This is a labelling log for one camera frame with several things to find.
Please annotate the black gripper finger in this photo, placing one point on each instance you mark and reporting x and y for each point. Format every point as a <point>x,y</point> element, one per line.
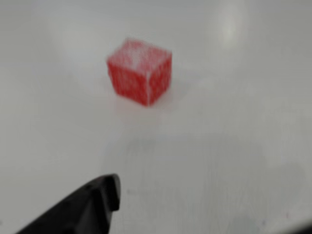
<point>85,209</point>

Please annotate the red foam cube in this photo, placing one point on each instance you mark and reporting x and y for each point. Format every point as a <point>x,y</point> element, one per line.
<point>139,75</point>

